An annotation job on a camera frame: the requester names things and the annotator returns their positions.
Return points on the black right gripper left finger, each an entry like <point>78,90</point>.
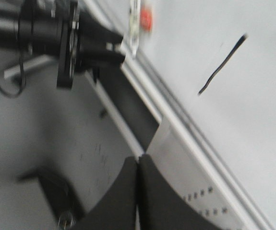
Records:
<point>117,208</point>

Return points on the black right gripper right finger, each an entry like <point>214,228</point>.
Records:
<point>159,206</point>

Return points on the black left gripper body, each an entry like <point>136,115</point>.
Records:
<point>71,58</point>

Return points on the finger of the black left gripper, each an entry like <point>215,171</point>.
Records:
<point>89,27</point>
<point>96,55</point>

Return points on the white taped black whiteboard marker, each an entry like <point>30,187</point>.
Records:
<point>140,22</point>

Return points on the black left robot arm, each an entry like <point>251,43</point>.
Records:
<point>60,29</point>

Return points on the grey perforated stand panel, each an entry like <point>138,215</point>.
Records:
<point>58,158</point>

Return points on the white whiteboard with aluminium frame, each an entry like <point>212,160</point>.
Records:
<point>207,72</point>

